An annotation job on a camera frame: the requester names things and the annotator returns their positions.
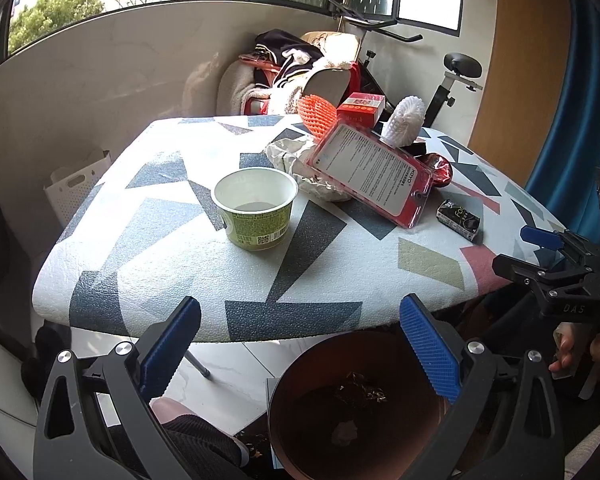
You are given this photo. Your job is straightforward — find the metal table leg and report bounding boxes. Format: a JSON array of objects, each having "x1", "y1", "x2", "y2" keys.
[{"x1": 186, "y1": 349, "x2": 212, "y2": 379}]

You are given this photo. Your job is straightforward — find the white perforated plastic basket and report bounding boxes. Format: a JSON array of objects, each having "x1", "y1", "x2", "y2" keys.
[{"x1": 43, "y1": 149, "x2": 112, "y2": 226}]

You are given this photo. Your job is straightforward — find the clear plastic bag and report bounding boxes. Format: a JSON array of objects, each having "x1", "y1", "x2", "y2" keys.
[{"x1": 265, "y1": 137, "x2": 353, "y2": 202}]

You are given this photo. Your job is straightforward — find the orange plastic mesh piece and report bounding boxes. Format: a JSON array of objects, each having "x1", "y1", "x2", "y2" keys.
[{"x1": 297, "y1": 94, "x2": 342, "y2": 141}]

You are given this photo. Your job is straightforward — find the red plastic blister package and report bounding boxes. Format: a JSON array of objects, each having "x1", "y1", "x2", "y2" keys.
[{"x1": 306, "y1": 121, "x2": 440, "y2": 230}]

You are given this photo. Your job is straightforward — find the white foam fruit net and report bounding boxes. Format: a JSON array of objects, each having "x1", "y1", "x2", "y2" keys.
[{"x1": 380, "y1": 96, "x2": 427, "y2": 147}]

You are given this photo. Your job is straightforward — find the brown round waste bin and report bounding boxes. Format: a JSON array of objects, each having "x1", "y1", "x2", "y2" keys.
[{"x1": 267, "y1": 330, "x2": 481, "y2": 480}]

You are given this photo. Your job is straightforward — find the crumpled white paper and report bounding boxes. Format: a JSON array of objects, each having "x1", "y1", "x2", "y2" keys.
[{"x1": 330, "y1": 422, "x2": 359, "y2": 446}]

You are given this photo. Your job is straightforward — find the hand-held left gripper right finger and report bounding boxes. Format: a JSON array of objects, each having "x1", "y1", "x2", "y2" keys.
[{"x1": 399, "y1": 294, "x2": 568, "y2": 480}]

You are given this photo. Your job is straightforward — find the geometric patterned tablecloth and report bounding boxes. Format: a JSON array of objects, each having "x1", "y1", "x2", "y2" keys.
[{"x1": 32, "y1": 114, "x2": 568, "y2": 343}]

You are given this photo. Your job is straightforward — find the person's left leg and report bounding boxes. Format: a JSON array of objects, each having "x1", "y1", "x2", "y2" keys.
[{"x1": 147, "y1": 399, "x2": 251, "y2": 473}]

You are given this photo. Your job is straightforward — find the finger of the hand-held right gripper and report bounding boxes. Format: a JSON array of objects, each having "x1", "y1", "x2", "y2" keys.
[
  {"x1": 520, "y1": 225, "x2": 600, "y2": 273},
  {"x1": 492, "y1": 254, "x2": 588, "y2": 293}
]

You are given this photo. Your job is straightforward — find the red shiny wrapper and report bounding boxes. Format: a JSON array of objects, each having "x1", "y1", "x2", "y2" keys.
[{"x1": 420, "y1": 152, "x2": 453, "y2": 191}]

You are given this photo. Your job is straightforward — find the red and blue cardboard box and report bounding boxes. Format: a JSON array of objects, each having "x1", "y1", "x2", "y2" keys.
[{"x1": 336, "y1": 93, "x2": 387, "y2": 128}]

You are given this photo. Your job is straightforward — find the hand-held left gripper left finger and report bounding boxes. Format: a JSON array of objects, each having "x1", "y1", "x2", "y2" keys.
[{"x1": 32, "y1": 296, "x2": 241, "y2": 480}]

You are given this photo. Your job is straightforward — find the dark patterned garment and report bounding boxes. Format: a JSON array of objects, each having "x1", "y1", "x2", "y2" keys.
[{"x1": 254, "y1": 30, "x2": 326, "y2": 86}]

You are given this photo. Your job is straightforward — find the blue curtain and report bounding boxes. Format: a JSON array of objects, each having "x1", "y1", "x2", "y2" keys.
[{"x1": 524, "y1": 0, "x2": 600, "y2": 233}]

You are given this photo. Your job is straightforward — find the pile of clothes on chair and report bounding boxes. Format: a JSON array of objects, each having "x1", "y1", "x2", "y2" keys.
[{"x1": 237, "y1": 52, "x2": 363, "y2": 116}]

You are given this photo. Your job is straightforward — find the white fleece blanket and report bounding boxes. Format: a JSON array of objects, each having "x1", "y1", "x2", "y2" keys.
[{"x1": 217, "y1": 62, "x2": 263, "y2": 117}]

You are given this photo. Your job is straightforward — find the green paper noodle cup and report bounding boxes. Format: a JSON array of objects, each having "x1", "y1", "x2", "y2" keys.
[{"x1": 211, "y1": 167, "x2": 299, "y2": 251}]

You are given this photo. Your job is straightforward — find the white knitted sweater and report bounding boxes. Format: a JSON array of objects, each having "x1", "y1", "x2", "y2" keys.
[{"x1": 564, "y1": 417, "x2": 600, "y2": 480}]

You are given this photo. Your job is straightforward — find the person's right hand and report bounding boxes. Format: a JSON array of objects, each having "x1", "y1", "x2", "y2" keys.
[{"x1": 549, "y1": 321, "x2": 600, "y2": 378}]

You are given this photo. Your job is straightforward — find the beige embroidered cushion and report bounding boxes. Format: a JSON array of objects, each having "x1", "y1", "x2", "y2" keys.
[{"x1": 300, "y1": 31, "x2": 362, "y2": 68}]

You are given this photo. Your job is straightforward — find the wooden door panel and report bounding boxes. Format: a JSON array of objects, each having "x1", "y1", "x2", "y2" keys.
[{"x1": 467, "y1": 0, "x2": 572, "y2": 188}]

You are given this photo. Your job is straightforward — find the green tree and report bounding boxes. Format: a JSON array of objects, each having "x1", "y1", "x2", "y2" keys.
[{"x1": 9, "y1": 0, "x2": 105, "y2": 55}]

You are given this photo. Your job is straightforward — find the black exercise bike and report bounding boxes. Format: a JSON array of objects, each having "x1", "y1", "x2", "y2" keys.
[{"x1": 327, "y1": 0, "x2": 483, "y2": 128}]

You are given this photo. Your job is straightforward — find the dark shiny wrapper scraps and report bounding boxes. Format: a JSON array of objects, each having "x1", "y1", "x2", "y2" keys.
[{"x1": 336, "y1": 371, "x2": 390, "y2": 405}]

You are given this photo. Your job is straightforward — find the small black carton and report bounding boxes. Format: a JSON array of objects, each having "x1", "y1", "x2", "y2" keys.
[{"x1": 436, "y1": 199, "x2": 482, "y2": 244}]

